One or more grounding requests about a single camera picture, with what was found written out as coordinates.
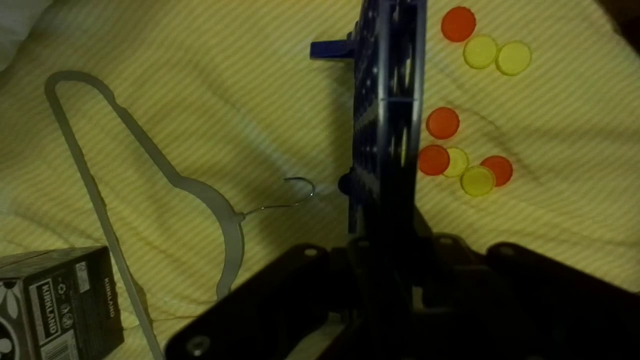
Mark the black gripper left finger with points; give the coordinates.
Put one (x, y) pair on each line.
(280, 300)

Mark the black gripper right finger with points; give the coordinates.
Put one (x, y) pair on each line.
(533, 307)

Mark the blue grid token holder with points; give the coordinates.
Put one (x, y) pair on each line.
(390, 133)

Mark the yellow round plastic token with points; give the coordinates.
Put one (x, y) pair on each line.
(514, 58)
(477, 181)
(458, 159)
(480, 50)

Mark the red round plastic token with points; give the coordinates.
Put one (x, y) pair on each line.
(442, 123)
(458, 25)
(503, 167)
(432, 160)

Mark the grey clothes hanger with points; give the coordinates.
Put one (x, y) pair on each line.
(230, 221)

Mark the cream striped bedsheet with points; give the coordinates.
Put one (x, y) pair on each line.
(201, 100)

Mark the black patterned cardboard box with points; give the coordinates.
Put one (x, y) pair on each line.
(61, 307)

